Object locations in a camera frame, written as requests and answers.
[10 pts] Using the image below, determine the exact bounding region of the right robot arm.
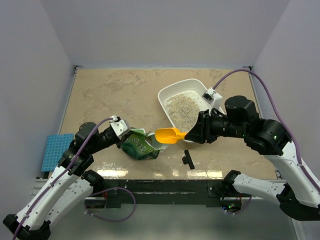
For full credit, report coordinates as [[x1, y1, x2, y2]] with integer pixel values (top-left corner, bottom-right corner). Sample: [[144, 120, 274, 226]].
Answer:
[[185, 95, 320, 221]]

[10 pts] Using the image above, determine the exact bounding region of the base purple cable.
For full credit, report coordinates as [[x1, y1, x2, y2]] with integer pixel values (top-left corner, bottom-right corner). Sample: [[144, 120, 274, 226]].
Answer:
[[84, 187, 137, 222], [224, 194, 253, 216]]

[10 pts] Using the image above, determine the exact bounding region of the white litter box tray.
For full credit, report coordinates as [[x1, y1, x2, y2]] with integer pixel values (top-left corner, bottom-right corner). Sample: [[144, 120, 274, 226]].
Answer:
[[157, 78, 224, 133]]

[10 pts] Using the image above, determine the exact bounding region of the yellow plastic scoop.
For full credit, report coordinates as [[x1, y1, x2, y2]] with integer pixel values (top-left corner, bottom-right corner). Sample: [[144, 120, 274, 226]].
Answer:
[[154, 127, 187, 145]]

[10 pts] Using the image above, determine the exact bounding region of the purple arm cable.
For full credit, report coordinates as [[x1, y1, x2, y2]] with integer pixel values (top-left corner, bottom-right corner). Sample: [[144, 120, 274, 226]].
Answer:
[[11, 116, 116, 240], [212, 69, 320, 191]]

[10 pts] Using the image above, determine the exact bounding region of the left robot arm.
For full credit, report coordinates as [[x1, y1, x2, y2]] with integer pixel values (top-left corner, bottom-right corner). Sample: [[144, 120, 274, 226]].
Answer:
[[3, 116, 131, 240]]

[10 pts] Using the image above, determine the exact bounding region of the blue perforated block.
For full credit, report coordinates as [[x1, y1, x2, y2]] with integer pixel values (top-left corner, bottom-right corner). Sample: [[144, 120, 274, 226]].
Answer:
[[41, 133, 74, 173]]

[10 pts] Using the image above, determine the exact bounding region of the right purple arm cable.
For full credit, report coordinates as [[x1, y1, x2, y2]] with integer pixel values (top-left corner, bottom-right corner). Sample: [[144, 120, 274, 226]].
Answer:
[[212, 69, 320, 191]]

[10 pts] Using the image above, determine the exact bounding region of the cat litter pile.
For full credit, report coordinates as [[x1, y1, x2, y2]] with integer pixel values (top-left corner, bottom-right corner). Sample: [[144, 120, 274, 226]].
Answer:
[[164, 91, 201, 132]]

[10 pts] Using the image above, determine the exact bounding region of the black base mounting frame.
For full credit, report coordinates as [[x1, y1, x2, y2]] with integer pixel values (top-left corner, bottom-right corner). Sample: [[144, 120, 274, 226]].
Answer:
[[83, 178, 253, 210]]

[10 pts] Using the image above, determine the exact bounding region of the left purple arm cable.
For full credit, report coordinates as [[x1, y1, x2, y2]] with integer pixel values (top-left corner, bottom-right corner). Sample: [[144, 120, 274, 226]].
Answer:
[[11, 116, 116, 240]]

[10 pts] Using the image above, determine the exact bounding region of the black bag clip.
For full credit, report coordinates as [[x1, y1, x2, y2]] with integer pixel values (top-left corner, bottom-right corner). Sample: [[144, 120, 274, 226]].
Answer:
[[182, 150, 195, 170]]

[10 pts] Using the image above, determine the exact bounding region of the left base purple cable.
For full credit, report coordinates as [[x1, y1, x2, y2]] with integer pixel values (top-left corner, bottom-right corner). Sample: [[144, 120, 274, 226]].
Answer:
[[84, 187, 137, 222]]

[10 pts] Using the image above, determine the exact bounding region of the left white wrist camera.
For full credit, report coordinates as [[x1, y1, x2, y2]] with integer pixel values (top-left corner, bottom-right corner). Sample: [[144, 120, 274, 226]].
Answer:
[[109, 115, 131, 138]]

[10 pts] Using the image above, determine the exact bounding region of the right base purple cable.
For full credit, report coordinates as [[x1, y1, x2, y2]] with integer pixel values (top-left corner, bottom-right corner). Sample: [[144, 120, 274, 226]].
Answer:
[[224, 194, 253, 216]]

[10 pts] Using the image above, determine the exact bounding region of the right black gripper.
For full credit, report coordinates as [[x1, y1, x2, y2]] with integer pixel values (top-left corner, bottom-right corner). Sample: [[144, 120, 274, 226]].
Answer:
[[185, 107, 247, 143]]

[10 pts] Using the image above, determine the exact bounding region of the green litter bag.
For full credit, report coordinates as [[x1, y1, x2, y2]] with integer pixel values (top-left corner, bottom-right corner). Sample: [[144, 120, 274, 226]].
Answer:
[[116, 128, 168, 160]]

